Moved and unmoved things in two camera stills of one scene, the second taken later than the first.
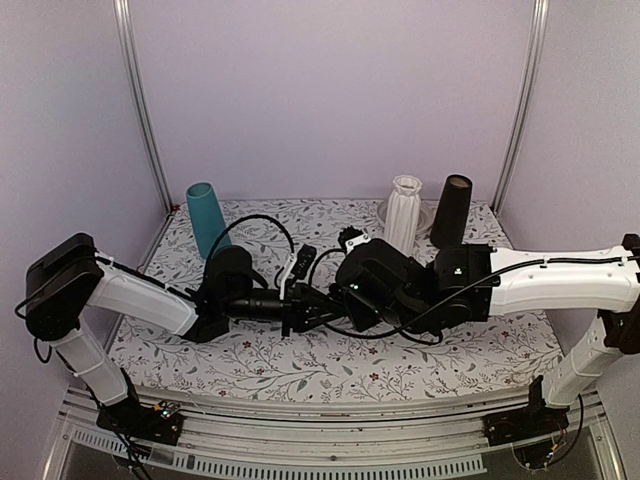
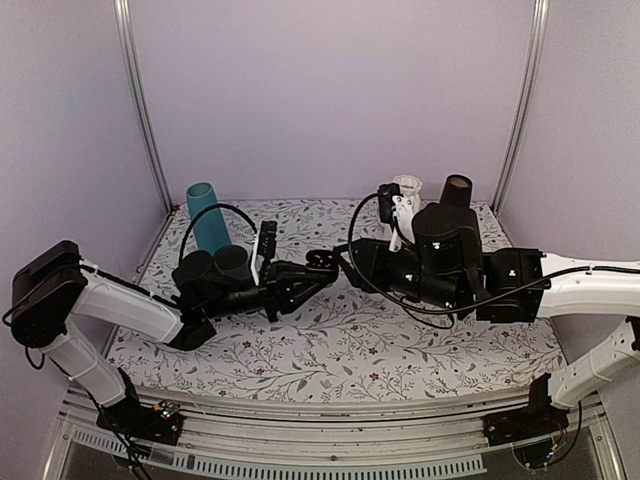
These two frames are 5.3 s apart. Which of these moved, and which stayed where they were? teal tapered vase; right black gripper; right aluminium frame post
Moved: right black gripper
Stayed: right aluminium frame post; teal tapered vase
